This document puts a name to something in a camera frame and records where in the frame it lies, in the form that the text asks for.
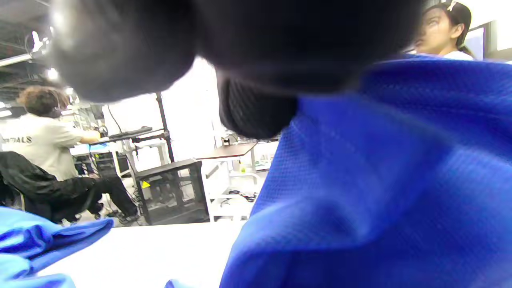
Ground person's left hand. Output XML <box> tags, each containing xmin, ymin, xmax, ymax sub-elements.
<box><xmin>50</xmin><ymin>0</ymin><xmax>422</xmax><ymax>140</ymax></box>

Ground black jacket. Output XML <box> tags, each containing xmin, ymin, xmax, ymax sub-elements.
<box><xmin>0</xmin><ymin>151</ymin><xmax>104</xmax><ymax>222</ymax></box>

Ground white rolling cart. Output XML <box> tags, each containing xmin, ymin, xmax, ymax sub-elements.
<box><xmin>208</xmin><ymin>160</ymin><xmax>276</xmax><ymax>221</ymax></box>

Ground black open computer case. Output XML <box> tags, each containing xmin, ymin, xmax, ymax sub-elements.
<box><xmin>134</xmin><ymin>159</ymin><xmax>210</xmax><ymax>225</ymax></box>

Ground brown side table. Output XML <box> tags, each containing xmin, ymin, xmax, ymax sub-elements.
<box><xmin>196</xmin><ymin>143</ymin><xmax>258</xmax><ymax>161</ymax></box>

